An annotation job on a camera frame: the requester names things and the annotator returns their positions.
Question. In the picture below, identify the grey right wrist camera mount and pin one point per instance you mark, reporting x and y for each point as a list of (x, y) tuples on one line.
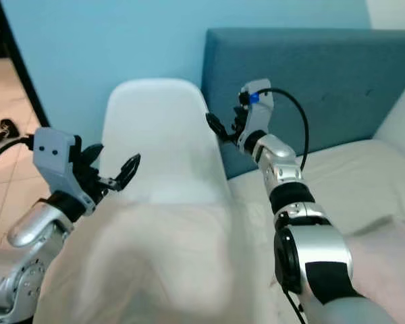
[(258, 111)]

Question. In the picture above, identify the plain white pillow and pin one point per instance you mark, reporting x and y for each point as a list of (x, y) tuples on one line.
[(401, 118)]

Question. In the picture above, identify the white plastic chair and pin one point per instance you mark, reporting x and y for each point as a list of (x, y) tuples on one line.
[(162, 142)]

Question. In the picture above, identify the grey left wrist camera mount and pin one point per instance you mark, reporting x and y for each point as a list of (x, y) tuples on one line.
[(55, 158)]

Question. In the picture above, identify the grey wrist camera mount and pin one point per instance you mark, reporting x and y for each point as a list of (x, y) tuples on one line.
[(55, 158), (258, 111)]

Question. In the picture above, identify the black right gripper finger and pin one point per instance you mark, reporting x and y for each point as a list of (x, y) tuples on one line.
[(214, 123), (224, 138)]

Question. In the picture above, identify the black door frame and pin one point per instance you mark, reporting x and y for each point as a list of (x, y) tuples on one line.
[(17, 74)]

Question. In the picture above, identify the dark sandal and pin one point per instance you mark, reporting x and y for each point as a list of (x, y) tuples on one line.
[(5, 129)]

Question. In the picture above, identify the white blurred blanket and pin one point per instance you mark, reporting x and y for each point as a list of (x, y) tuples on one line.
[(148, 270)]

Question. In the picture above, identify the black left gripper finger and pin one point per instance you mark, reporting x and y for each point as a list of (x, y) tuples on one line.
[(131, 172), (92, 154)]

